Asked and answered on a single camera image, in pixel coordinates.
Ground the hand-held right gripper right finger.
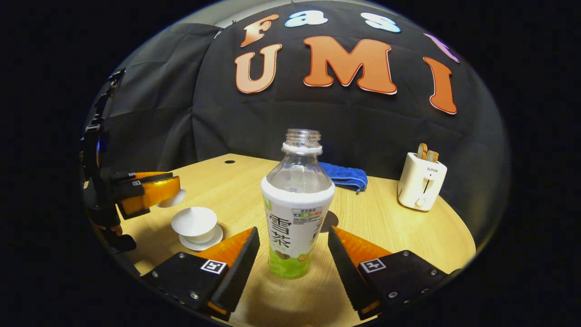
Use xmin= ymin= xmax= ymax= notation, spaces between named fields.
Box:
xmin=328 ymin=226 xmax=461 ymax=321

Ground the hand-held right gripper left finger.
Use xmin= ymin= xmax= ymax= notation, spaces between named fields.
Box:
xmin=143 ymin=226 xmax=261 ymax=322

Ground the white teacup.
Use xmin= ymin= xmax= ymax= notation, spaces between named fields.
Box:
xmin=171 ymin=207 xmax=217 ymax=243

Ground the dark round coaster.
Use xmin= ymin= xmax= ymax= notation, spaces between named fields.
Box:
xmin=320 ymin=210 xmax=339 ymax=233

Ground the clear water bottle white label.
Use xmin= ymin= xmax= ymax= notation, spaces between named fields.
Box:
xmin=261 ymin=129 xmax=336 ymax=280

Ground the white saucer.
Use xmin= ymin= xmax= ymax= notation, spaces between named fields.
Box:
xmin=178 ymin=224 xmax=224 ymax=252

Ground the blue towel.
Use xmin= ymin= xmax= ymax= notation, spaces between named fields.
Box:
xmin=318 ymin=162 xmax=368 ymax=194

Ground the white toaster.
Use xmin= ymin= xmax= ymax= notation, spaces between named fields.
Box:
xmin=398 ymin=152 xmax=448 ymax=212

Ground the black backdrop cloth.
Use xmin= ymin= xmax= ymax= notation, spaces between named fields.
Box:
xmin=84 ymin=0 xmax=511 ymax=248

